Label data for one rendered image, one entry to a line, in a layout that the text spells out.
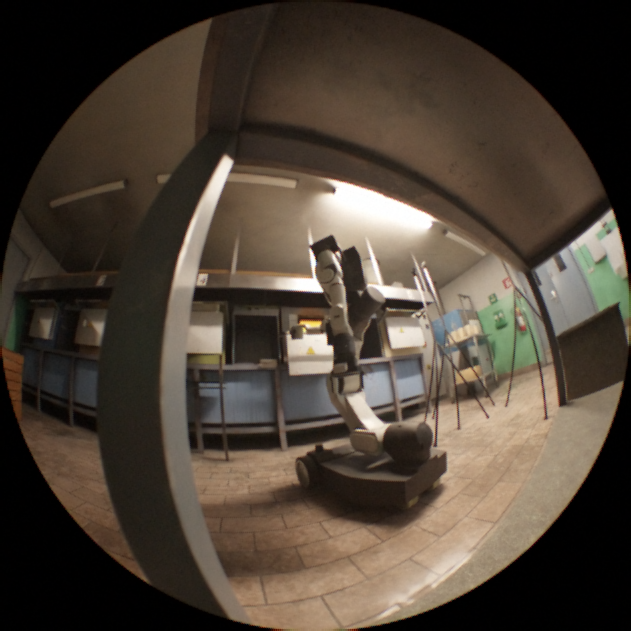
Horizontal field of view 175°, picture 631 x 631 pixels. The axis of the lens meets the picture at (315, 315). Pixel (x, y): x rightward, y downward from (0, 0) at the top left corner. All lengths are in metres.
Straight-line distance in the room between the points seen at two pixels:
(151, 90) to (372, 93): 2.05
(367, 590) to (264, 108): 0.90
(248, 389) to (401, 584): 1.87
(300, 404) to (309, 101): 2.09
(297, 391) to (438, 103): 2.12
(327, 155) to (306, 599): 0.85
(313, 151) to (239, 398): 1.96
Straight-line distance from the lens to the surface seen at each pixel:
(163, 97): 2.20
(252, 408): 2.04
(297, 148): 0.29
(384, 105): 0.34
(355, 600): 0.63
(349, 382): 1.11
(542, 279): 4.57
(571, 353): 1.25
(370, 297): 0.96
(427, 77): 0.36
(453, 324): 4.10
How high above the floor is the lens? 0.53
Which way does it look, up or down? 22 degrees up
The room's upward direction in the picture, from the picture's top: 7 degrees counter-clockwise
